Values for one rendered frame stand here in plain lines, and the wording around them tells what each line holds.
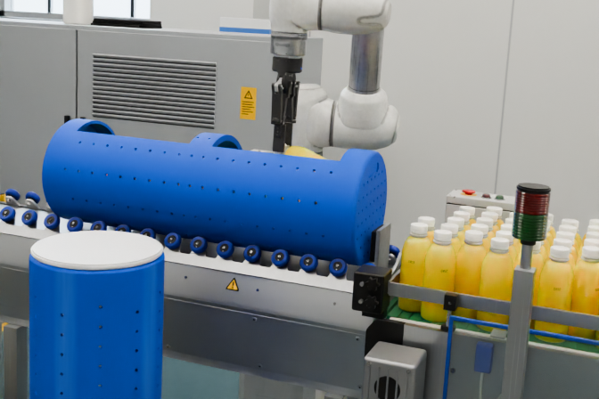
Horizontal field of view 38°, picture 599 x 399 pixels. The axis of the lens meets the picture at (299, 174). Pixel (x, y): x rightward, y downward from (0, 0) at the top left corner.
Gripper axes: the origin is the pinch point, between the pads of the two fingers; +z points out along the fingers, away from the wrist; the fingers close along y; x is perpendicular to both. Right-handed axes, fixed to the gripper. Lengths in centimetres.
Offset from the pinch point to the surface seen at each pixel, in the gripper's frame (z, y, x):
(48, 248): 21, 53, -30
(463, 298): 27, 21, 52
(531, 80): -3, -284, 29
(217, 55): -9, -154, -96
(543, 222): 4, 38, 68
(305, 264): 28.2, 11.0, 12.3
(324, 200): 11.5, 13.5, 17.0
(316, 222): 16.7, 13.8, 15.5
